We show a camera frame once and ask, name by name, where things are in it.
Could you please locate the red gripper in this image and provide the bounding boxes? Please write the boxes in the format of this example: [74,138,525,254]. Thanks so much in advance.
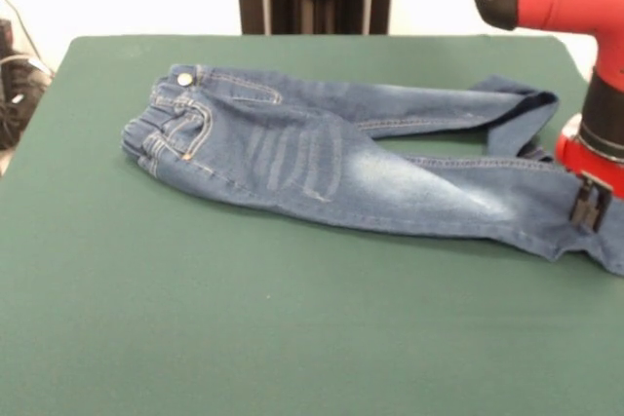
[554,112,624,233]

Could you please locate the blue denim jeans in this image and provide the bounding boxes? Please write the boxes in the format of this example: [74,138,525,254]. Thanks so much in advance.
[120,63,624,277]

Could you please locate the dark green table cloth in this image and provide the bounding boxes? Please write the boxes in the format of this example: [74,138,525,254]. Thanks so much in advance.
[0,34,624,416]

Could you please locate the black equipment pile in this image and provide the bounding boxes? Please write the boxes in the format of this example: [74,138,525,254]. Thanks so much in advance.
[0,19,55,149]

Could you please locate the pale cable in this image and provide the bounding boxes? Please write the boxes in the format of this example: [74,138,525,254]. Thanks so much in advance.
[0,0,50,77]

